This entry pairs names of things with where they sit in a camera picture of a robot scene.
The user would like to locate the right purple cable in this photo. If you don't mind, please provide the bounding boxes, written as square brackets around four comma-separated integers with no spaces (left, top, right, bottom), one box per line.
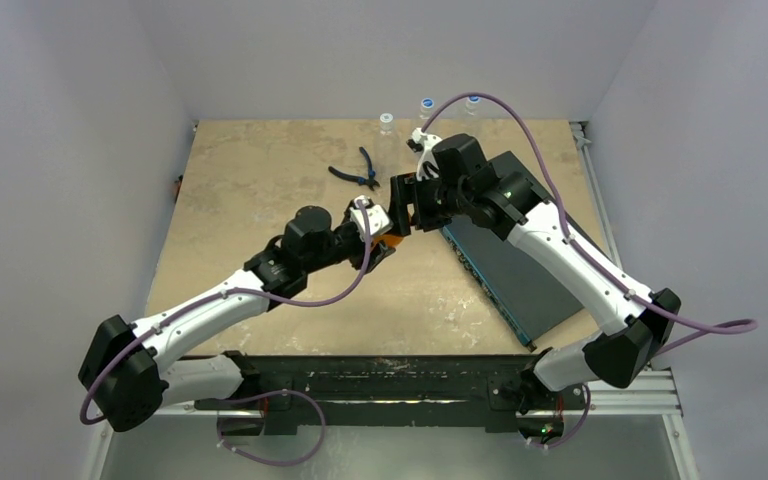
[420,91,759,359]

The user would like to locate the clear plastic bottle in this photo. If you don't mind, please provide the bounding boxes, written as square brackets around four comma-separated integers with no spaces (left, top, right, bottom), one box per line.
[410,106,435,145]

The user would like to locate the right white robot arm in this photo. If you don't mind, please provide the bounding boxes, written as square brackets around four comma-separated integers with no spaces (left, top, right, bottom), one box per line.
[388,129,681,407]

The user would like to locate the orange juice bottle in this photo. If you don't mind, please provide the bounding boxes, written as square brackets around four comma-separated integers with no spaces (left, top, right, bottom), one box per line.
[373,233,403,249]

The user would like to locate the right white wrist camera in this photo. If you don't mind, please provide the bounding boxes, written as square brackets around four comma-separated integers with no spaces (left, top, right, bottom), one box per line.
[406,127,442,181]

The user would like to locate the blue handled pliers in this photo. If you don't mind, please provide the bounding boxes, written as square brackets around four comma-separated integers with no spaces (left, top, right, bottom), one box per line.
[327,146,381,192]

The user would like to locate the dark network switch box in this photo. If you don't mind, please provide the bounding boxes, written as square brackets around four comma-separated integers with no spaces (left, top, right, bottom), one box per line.
[440,150,614,351]

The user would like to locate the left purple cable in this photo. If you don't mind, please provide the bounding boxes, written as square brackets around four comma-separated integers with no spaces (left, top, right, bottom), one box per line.
[79,198,373,427]

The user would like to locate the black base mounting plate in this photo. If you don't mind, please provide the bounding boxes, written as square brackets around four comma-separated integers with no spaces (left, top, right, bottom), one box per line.
[194,354,585,441]

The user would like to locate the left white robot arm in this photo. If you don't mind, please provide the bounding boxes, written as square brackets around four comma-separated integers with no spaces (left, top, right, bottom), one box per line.
[78,196,393,432]

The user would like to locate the purple cable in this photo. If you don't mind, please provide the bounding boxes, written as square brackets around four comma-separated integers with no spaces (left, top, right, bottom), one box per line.
[79,198,373,427]
[420,91,759,359]

